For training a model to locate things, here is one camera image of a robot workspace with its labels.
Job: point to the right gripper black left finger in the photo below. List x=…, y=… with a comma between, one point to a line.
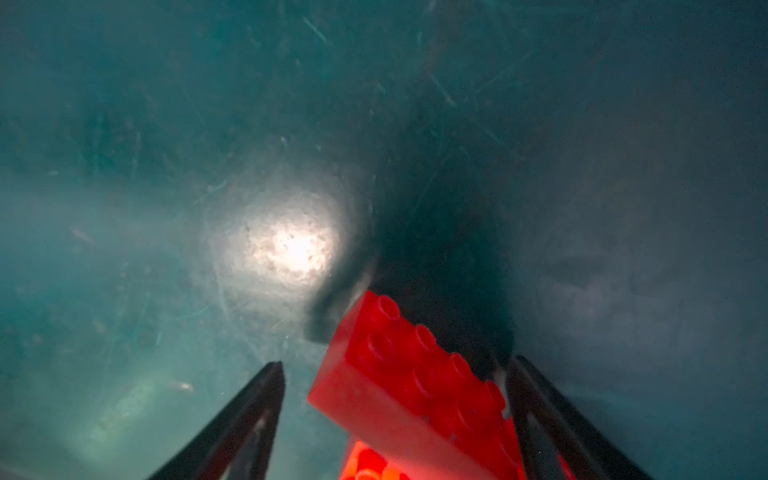
x=237, y=443

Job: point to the red lego brick cluster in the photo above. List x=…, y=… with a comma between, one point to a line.
x=361, y=462
x=388, y=383

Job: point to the red lego brick cluster top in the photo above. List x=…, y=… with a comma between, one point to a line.
x=388, y=383

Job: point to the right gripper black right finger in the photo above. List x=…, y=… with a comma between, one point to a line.
x=556, y=441

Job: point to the red lego brick cluster bottom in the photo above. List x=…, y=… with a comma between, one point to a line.
x=361, y=462

